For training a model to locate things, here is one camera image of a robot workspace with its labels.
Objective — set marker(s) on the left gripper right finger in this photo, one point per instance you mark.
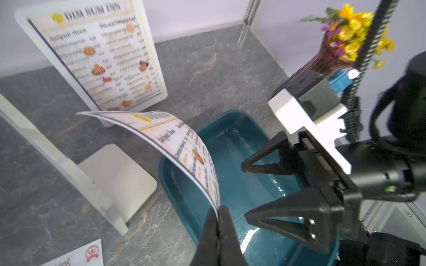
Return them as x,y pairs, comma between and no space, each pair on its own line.
230,253

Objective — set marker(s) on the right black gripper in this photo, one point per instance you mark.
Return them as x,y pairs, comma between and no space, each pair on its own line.
329,206

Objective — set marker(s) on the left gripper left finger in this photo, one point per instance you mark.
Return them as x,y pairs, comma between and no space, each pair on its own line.
207,251

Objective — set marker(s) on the red special menu sheet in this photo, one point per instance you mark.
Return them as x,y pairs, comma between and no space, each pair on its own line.
88,255

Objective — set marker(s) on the dim sum menu sheet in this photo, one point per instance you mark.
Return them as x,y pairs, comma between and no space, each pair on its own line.
177,141
96,53

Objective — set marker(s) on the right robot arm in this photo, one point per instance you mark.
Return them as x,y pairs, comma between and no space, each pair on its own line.
320,144

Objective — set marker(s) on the teal plastic tray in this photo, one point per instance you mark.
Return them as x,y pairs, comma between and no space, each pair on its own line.
231,139

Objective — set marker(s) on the dark purple vase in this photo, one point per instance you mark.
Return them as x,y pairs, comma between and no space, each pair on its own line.
326,62

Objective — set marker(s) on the yellow flower bouquet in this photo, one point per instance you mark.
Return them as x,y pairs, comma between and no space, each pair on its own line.
346,30

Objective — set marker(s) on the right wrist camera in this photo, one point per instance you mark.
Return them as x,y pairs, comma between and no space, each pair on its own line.
310,102

